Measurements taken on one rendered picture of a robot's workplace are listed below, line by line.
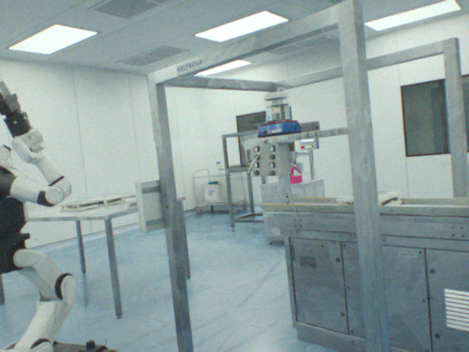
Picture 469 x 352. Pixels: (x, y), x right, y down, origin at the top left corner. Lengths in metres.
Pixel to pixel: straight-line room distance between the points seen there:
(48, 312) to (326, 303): 1.52
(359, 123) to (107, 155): 6.61
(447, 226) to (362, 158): 0.77
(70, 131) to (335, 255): 5.69
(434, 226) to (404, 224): 0.14
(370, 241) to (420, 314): 0.92
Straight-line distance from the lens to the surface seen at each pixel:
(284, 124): 2.52
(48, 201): 1.98
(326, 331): 2.65
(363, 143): 1.44
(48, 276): 2.46
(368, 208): 1.46
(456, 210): 2.08
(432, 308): 2.30
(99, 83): 7.90
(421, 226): 2.15
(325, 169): 8.00
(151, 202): 2.21
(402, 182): 7.56
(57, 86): 7.44
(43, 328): 2.48
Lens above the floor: 1.17
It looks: 3 degrees down
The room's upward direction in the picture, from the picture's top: 6 degrees counter-clockwise
